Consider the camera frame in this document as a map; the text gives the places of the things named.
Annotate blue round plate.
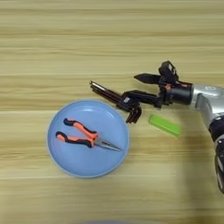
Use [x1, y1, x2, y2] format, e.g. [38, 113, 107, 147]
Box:
[46, 99, 130, 179]

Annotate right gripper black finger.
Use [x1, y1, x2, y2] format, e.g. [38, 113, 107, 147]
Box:
[123, 89, 162, 109]
[134, 73, 163, 86]

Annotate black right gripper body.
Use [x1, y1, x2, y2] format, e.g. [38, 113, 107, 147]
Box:
[157, 82, 193, 109]

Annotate green rectangular block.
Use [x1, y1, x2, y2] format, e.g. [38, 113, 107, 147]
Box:
[148, 113, 183, 138]

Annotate orange black needle-nose pliers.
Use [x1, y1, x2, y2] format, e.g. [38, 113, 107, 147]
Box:
[55, 117, 123, 152]

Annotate black hex key set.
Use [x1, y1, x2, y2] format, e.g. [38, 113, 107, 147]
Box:
[89, 80, 143, 124]

